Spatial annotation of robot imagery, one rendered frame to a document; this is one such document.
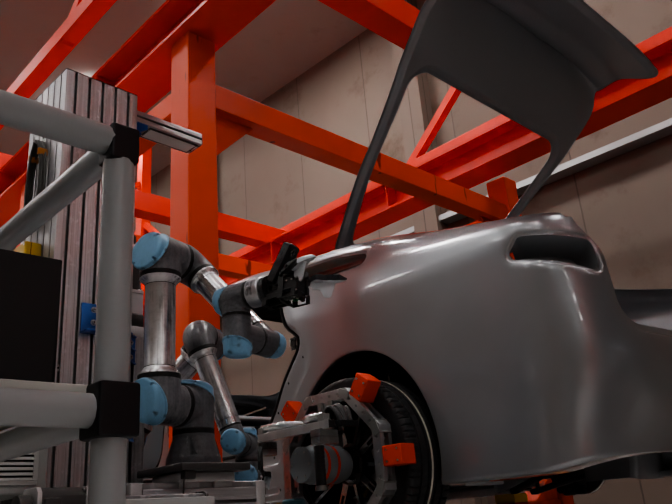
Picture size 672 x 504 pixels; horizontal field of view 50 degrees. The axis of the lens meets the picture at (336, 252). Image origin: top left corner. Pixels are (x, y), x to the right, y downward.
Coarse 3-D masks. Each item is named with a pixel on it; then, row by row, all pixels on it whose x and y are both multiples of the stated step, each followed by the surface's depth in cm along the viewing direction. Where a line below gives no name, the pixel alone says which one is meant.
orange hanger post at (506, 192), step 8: (488, 184) 545; (496, 184) 540; (504, 184) 535; (512, 184) 542; (488, 192) 544; (496, 192) 538; (504, 192) 533; (512, 192) 538; (496, 200) 537; (504, 200) 532; (512, 200) 534; (512, 256) 517; (560, 496) 457; (568, 496) 462
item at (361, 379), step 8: (360, 376) 266; (368, 376) 268; (352, 384) 268; (360, 384) 265; (368, 384) 264; (376, 384) 266; (352, 392) 267; (360, 392) 264; (368, 392) 265; (376, 392) 268; (360, 400) 264; (368, 400) 266
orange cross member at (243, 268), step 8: (136, 240) 527; (224, 256) 580; (232, 256) 586; (224, 264) 578; (232, 264) 584; (240, 264) 589; (248, 264) 595; (256, 264) 602; (264, 264) 608; (224, 272) 580; (232, 272) 582; (240, 272) 587; (248, 272) 593; (256, 272) 599
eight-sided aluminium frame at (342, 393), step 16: (304, 400) 286; (320, 400) 279; (336, 400) 273; (352, 400) 267; (368, 416) 259; (384, 432) 255; (288, 448) 287; (288, 464) 285; (288, 480) 284; (384, 480) 248; (288, 496) 281; (384, 496) 248
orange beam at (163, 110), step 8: (168, 96) 364; (160, 104) 369; (168, 104) 362; (152, 112) 374; (160, 112) 367; (168, 112) 360; (168, 120) 364; (144, 144) 385; (152, 144) 385; (144, 152) 393
